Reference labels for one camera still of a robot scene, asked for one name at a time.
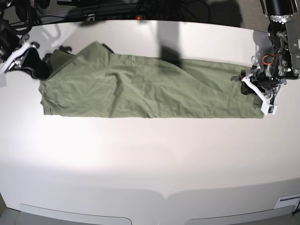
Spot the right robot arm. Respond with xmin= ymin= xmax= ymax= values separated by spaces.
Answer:
xmin=0 ymin=0 xmax=50 ymax=81

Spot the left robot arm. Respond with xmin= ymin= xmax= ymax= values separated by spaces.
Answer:
xmin=231 ymin=0 xmax=300 ymax=115

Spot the green T-shirt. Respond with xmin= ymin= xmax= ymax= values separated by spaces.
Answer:
xmin=38 ymin=42 xmax=264 ymax=119

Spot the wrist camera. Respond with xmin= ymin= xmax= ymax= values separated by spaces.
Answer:
xmin=0 ymin=74 xmax=7 ymax=88
xmin=261 ymin=102 xmax=278 ymax=115

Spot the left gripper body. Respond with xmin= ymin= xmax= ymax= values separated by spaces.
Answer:
xmin=240 ymin=65 xmax=286 ymax=96

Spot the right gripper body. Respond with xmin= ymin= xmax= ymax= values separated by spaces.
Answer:
xmin=9 ymin=42 xmax=50 ymax=80

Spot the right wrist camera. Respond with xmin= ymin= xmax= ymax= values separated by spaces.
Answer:
xmin=0 ymin=74 xmax=7 ymax=88

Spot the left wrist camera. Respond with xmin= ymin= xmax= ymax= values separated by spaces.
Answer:
xmin=261 ymin=102 xmax=278 ymax=115

